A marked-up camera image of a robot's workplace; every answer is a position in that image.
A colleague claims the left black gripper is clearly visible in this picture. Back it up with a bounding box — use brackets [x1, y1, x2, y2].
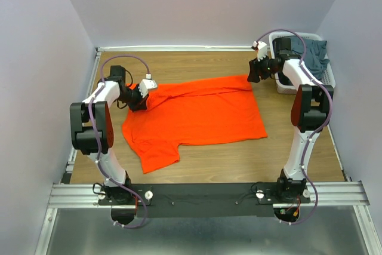
[117, 84, 150, 112]

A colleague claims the white laundry basket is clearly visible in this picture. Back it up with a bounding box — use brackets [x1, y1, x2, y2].
[269, 31, 335, 94]

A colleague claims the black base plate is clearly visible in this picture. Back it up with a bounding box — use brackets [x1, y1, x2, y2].
[93, 182, 310, 222]

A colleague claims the grey blue t shirt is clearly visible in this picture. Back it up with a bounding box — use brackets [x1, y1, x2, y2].
[290, 36, 329, 80]

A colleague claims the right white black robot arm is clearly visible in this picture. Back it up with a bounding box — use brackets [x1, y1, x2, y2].
[247, 40, 334, 202]

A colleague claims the aluminium frame rail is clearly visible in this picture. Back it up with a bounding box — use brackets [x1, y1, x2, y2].
[34, 180, 382, 255]

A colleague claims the orange t shirt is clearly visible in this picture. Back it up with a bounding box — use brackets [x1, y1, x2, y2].
[122, 75, 267, 173]

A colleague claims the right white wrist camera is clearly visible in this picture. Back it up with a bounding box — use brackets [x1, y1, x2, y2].
[255, 41, 268, 61]

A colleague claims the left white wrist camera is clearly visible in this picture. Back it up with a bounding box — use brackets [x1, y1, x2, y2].
[138, 79, 158, 97]

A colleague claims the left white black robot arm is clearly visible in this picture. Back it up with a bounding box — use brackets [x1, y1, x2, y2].
[69, 65, 158, 205]

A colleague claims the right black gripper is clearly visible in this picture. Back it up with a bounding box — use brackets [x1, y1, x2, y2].
[246, 53, 278, 84]

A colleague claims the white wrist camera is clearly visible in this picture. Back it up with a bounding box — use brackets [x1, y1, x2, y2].
[138, 79, 158, 97]
[255, 41, 268, 61]

